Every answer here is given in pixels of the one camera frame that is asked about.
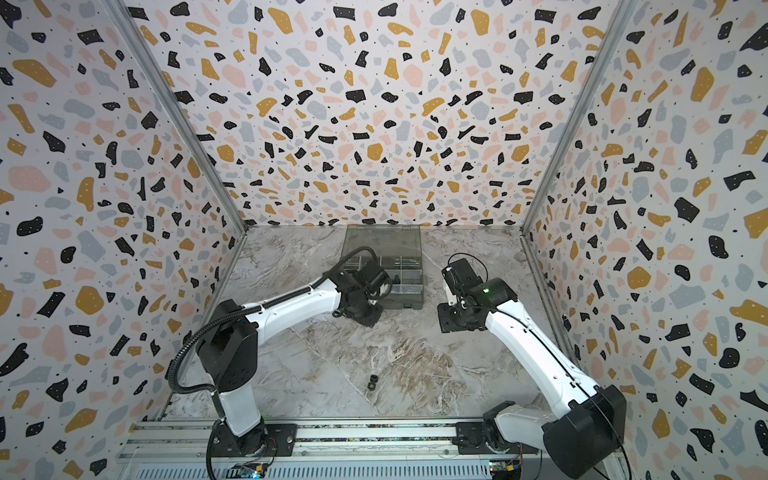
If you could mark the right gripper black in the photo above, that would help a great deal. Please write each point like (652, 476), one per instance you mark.
(452, 321)

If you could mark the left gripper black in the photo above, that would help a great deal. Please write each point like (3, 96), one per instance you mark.
(371, 320)

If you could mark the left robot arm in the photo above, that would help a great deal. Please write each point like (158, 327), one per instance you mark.
(237, 349)

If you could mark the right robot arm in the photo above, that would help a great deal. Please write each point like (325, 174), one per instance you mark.
(585, 422)

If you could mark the grey plastic organizer box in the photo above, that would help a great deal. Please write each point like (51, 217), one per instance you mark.
(399, 251)

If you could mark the right circuit board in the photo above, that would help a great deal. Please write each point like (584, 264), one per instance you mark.
(505, 470)

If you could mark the circuit board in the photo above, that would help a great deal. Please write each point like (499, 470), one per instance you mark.
(248, 471)
(505, 470)

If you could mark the left circuit board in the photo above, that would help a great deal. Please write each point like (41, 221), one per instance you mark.
(248, 471)

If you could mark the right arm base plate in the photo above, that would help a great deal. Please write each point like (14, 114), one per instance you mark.
(480, 438)

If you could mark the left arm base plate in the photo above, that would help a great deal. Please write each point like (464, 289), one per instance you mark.
(265, 440)

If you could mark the aluminium mounting rail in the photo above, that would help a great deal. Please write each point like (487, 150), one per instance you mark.
(355, 439)

